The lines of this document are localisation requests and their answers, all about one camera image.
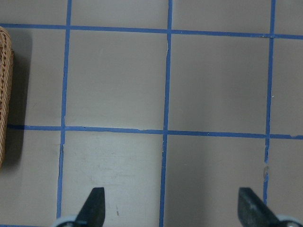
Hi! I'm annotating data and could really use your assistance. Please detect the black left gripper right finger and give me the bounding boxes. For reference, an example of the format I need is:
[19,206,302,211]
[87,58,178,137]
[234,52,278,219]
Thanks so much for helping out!
[238,187,280,227]

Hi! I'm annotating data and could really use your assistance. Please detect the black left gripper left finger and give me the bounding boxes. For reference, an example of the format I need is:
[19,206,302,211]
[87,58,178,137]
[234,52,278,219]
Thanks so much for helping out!
[74,187,105,227]

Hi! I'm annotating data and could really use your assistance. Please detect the brown wicker basket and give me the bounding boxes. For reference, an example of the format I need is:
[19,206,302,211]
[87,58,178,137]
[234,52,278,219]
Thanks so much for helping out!
[0,27,14,166]

